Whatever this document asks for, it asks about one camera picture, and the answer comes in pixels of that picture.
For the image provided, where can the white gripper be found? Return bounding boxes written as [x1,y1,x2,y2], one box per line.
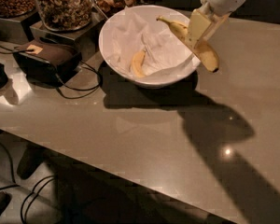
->
[185,0,246,49]

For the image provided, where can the yellow banana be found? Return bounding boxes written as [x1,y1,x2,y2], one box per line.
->
[157,16,219,73]
[131,50,146,77]

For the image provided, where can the white ceramic bowl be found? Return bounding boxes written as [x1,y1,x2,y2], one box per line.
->
[98,5,202,90]

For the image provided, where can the white paper napkin liner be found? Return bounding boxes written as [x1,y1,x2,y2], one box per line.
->
[104,7,195,83]

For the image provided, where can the metal stand under middle jar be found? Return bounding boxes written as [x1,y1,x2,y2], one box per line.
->
[30,12,105,61]

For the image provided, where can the metal stand under jar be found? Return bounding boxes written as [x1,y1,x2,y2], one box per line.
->
[0,10,40,44]
[30,12,105,61]

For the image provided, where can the glass jar of mixed nuts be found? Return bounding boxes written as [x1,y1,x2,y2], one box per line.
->
[35,0,92,32]

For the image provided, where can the black box device with label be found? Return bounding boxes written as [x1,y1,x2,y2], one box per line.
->
[13,38,82,87]

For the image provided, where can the metal stand under left jar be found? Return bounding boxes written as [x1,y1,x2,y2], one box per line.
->
[0,10,40,44]

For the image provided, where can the black cable on table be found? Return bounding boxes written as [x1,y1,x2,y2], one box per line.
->
[0,38,103,100]

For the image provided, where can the black cables on floor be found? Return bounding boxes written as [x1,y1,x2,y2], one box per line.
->
[0,137,85,224]

